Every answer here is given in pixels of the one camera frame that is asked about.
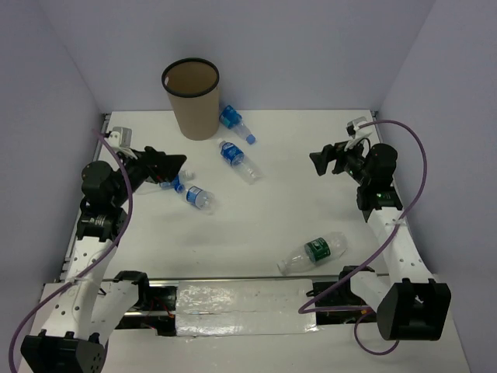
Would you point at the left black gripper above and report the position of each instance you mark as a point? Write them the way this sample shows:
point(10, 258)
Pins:
point(158, 166)

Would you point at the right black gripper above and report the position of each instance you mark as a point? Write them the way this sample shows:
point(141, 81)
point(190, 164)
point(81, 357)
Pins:
point(331, 152)

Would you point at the blue label bottle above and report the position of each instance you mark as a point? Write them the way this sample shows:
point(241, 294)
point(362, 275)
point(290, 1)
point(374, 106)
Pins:
point(182, 177)
point(233, 121)
point(239, 161)
point(196, 197)

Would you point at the green label clear bottle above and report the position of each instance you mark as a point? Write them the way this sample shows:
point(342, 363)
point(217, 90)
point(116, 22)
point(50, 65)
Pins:
point(313, 254)

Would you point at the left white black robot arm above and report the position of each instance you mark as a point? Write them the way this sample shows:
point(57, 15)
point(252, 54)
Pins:
point(75, 336)

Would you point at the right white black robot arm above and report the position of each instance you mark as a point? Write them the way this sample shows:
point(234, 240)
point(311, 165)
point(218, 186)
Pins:
point(413, 306)

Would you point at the blue label bottle by bin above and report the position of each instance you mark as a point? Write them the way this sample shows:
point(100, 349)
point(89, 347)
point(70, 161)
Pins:
point(233, 121)

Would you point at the brown cardboard cylinder bin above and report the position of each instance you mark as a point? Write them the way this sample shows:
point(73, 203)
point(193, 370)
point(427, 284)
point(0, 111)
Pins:
point(192, 86)

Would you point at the blue label bottle front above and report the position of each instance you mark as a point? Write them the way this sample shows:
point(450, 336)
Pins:
point(196, 197)

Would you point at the silver foil tape sheet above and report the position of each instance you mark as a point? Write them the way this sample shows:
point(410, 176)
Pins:
point(243, 308)

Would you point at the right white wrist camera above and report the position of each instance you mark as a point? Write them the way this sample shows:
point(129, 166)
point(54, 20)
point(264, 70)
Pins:
point(356, 133)

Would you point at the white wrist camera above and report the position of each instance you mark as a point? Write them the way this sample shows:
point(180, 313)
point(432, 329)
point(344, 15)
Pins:
point(356, 133)
point(119, 137)

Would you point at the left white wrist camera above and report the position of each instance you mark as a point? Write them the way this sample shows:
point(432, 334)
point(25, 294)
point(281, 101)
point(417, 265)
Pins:
point(119, 137)

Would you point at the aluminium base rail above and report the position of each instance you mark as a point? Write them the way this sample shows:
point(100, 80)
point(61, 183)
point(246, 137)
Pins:
point(263, 278)

